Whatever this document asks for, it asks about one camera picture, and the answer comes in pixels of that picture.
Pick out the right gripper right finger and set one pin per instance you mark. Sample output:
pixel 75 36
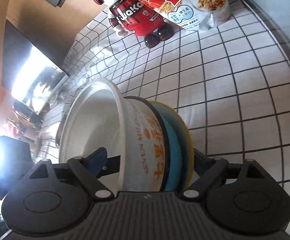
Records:
pixel 213 173

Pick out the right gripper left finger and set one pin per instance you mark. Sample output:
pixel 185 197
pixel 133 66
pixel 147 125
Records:
pixel 89 169

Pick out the blue bowl black rim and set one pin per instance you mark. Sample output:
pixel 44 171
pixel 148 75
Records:
pixel 144 103

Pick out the white bowl yellow rim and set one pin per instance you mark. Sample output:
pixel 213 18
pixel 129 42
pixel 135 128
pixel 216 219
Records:
pixel 181 151

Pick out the white bowl orange lettering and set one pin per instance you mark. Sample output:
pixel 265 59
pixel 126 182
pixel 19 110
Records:
pixel 129 128

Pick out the white grid tablecloth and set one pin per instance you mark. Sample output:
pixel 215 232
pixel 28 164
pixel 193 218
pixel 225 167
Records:
pixel 231 85

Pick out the silver appliance at left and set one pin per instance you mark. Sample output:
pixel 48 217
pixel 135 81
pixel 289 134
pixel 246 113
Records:
pixel 27 74

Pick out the red white robot toy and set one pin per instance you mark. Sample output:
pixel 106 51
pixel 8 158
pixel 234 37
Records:
pixel 133 16

